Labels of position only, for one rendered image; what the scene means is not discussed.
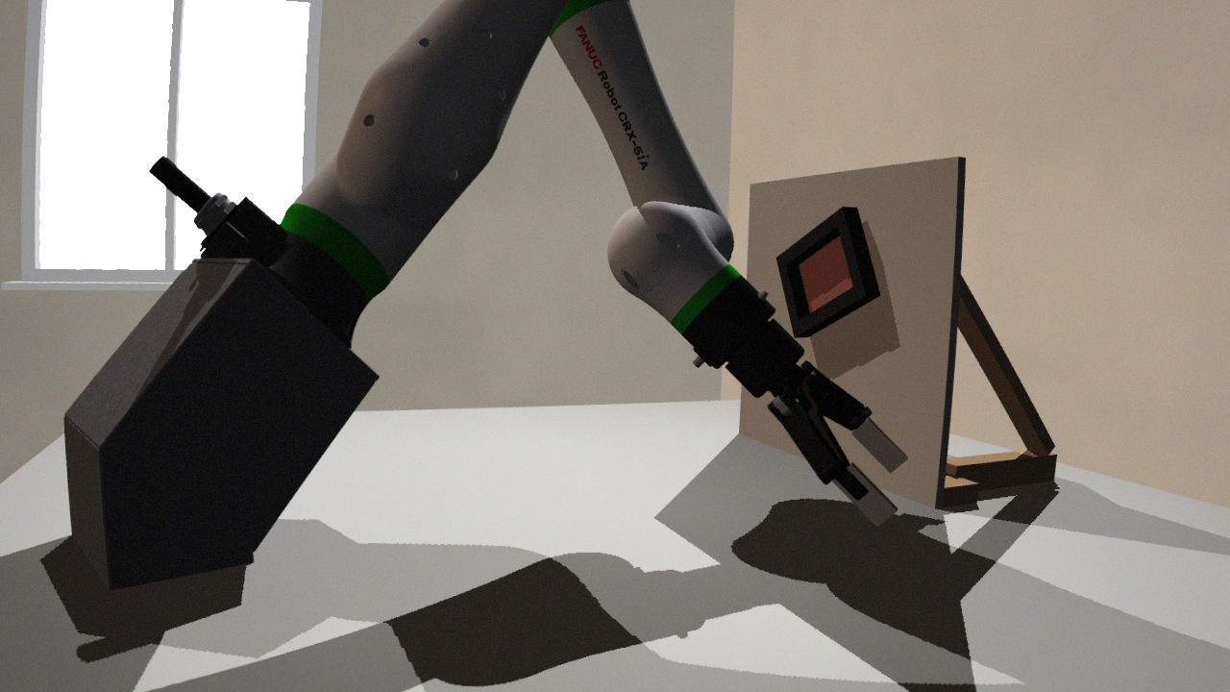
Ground dark grey rectangular frame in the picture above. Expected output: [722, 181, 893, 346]
[776, 206, 879, 338]

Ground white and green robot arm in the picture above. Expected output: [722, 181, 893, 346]
[148, 0, 775, 369]

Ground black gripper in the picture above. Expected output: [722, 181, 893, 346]
[724, 320, 908, 527]

